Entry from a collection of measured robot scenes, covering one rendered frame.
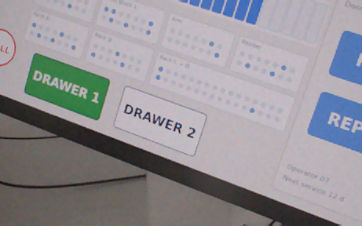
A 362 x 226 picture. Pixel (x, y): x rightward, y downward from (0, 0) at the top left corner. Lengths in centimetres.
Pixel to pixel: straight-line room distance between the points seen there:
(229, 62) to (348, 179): 16
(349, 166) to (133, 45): 25
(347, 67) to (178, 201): 38
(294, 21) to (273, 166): 14
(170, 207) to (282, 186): 33
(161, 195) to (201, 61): 33
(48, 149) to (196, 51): 135
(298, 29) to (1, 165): 144
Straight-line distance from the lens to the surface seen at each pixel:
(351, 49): 45
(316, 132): 45
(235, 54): 46
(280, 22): 45
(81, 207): 161
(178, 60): 47
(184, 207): 74
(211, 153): 47
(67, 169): 171
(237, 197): 47
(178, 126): 47
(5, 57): 56
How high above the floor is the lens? 136
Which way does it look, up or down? 47 degrees down
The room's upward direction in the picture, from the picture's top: 9 degrees clockwise
